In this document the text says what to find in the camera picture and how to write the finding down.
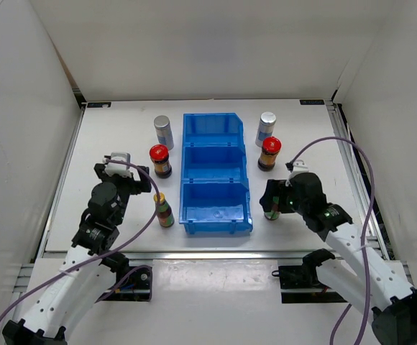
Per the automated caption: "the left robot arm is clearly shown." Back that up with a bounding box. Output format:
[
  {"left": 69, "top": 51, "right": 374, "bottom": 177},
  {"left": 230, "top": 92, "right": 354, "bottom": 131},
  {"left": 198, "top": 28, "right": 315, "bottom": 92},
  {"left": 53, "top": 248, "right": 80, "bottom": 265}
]
[{"left": 2, "top": 156, "right": 156, "bottom": 344}]

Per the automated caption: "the blue bin middle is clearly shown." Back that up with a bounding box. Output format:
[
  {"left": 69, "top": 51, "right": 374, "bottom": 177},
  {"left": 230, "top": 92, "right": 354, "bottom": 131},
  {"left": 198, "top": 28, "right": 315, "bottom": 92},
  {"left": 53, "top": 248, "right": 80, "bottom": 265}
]
[{"left": 180, "top": 146, "right": 249, "bottom": 188}]

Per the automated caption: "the aluminium table edge rail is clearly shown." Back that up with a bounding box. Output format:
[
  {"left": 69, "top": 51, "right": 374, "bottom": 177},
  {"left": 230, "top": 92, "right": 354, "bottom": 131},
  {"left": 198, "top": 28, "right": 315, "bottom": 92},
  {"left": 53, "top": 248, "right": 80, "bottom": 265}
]
[{"left": 32, "top": 249, "right": 375, "bottom": 260}]

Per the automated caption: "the left silver-capped spice shaker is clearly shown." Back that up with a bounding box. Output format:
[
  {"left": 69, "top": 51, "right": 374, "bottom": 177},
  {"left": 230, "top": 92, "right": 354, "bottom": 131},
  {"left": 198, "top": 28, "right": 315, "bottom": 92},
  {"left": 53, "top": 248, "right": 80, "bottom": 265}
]
[{"left": 153, "top": 115, "right": 174, "bottom": 150}]

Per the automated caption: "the blue bin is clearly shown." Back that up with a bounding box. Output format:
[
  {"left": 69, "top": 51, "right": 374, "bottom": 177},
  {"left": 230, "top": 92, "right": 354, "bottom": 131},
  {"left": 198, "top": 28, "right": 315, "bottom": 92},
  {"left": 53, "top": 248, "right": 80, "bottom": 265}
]
[
  {"left": 180, "top": 146, "right": 249, "bottom": 188},
  {"left": 179, "top": 179, "right": 253, "bottom": 235},
  {"left": 183, "top": 113, "right": 244, "bottom": 149}
]

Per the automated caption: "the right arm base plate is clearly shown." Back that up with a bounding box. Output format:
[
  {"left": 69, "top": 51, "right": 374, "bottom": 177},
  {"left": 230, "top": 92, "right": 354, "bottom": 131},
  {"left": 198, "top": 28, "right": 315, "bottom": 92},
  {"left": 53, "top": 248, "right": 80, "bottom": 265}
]
[{"left": 271, "top": 265, "right": 346, "bottom": 304}]

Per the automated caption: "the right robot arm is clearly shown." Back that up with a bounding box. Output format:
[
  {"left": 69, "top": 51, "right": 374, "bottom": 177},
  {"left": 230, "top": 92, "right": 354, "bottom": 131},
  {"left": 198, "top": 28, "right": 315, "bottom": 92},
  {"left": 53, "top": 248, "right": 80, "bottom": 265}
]
[{"left": 260, "top": 172, "right": 417, "bottom": 344}]

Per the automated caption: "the blue bin far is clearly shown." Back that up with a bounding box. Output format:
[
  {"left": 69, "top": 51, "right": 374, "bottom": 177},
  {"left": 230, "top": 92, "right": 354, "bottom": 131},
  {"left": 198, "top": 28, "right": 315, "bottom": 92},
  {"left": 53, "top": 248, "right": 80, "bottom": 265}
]
[{"left": 183, "top": 113, "right": 244, "bottom": 149}]

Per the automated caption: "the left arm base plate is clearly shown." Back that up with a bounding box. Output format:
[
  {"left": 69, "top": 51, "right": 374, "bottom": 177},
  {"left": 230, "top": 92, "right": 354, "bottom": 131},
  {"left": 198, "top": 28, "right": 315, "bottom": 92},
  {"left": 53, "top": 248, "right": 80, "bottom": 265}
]
[{"left": 96, "top": 265, "right": 153, "bottom": 303}]

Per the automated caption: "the right black corner label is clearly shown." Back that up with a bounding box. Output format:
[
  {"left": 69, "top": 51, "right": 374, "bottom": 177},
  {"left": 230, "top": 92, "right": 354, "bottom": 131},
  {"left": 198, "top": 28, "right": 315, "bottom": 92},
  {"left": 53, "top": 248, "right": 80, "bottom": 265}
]
[{"left": 299, "top": 99, "right": 325, "bottom": 106}]

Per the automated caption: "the right silver-capped spice shaker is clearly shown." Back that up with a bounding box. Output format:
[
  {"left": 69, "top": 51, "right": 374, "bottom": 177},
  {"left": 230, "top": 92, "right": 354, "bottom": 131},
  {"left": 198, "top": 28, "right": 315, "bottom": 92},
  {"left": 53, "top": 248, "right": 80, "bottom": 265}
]
[{"left": 255, "top": 111, "right": 277, "bottom": 147}]

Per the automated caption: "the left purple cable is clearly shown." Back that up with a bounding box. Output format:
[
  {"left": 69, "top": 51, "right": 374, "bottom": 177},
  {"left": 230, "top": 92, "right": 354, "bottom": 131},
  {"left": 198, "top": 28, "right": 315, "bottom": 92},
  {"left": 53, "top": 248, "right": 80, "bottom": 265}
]
[{"left": 0, "top": 161, "right": 162, "bottom": 345}]

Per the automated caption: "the red-lid sauce jar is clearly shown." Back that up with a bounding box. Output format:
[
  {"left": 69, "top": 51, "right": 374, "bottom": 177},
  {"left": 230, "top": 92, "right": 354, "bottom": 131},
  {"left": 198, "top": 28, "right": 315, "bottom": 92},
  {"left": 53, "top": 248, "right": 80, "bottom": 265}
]
[
  {"left": 257, "top": 137, "right": 282, "bottom": 171},
  {"left": 149, "top": 144, "right": 172, "bottom": 178}
]

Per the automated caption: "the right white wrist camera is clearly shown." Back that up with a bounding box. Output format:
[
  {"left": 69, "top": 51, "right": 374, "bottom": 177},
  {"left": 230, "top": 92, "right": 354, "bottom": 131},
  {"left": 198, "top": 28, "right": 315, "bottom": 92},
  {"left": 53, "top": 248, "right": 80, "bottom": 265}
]
[{"left": 285, "top": 160, "right": 309, "bottom": 185}]

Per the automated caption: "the left side aluminium rail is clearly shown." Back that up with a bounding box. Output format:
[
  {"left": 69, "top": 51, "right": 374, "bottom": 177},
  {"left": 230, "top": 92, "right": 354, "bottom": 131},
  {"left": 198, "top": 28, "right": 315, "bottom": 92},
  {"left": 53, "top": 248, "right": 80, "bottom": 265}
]
[{"left": 12, "top": 103, "right": 86, "bottom": 297}]

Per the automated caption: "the left black corner label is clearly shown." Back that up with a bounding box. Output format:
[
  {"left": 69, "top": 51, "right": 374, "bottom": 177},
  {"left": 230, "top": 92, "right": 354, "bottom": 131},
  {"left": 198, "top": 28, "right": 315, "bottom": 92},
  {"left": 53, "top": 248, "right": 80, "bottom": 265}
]
[{"left": 86, "top": 102, "right": 111, "bottom": 109}]

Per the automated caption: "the right side aluminium rail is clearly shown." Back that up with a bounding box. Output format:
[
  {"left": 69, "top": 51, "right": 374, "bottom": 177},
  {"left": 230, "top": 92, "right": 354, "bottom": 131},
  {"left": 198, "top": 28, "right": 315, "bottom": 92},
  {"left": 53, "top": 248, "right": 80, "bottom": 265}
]
[{"left": 324, "top": 101, "right": 417, "bottom": 341}]

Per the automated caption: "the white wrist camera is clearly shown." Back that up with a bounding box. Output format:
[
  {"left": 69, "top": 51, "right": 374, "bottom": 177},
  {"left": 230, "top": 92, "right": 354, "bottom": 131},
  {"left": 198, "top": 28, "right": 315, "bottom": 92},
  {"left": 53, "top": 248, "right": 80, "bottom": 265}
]
[
  {"left": 285, "top": 160, "right": 309, "bottom": 185},
  {"left": 103, "top": 152, "right": 132, "bottom": 178}
]

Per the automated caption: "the yellow-cap sauce bottle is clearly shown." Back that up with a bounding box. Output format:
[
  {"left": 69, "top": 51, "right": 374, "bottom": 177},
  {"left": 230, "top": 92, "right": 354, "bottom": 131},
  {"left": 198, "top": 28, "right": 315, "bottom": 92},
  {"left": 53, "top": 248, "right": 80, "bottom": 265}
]
[
  {"left": 154, "top": 192, "right": 175, "bottom": 228},
  {"left": 264, "top": 196, "right": 280, "bottom": 221}
]

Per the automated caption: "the blue bin near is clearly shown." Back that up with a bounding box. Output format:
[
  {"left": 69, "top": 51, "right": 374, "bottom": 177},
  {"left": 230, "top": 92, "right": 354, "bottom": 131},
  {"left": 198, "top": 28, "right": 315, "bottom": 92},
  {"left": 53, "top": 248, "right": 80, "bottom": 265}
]
[{"left": 179, "top": 179, "right": 253, "bottom": 235}]

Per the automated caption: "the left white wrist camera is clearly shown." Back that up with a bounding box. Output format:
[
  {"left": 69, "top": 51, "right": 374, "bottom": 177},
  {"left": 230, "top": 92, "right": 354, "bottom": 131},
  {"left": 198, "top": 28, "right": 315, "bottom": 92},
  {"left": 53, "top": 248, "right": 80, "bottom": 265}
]
[{"left": 103, "top": 152, "right": 132, "bottom": 178}]

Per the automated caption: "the silver-capped spice shaker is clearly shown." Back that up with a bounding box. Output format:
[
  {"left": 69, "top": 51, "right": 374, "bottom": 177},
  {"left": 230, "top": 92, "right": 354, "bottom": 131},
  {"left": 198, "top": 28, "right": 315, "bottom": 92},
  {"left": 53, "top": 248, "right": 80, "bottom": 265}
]
[
  {"left": 153, "top": 115, "right": 174, "bottom": 150},
  {"left": 255, "top": 111, "right": 277, "bottom": 147}
]

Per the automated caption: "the black corner label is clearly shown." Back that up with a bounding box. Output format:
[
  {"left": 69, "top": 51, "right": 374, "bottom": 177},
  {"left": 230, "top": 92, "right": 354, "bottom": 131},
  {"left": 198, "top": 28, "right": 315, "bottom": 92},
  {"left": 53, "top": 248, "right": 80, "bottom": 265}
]
[
  {"left": 86, "top": 102, "right": 111, "bottom": 109},
  {"left": 299, "top": 99, "right": 325, "bottom": 106}
]

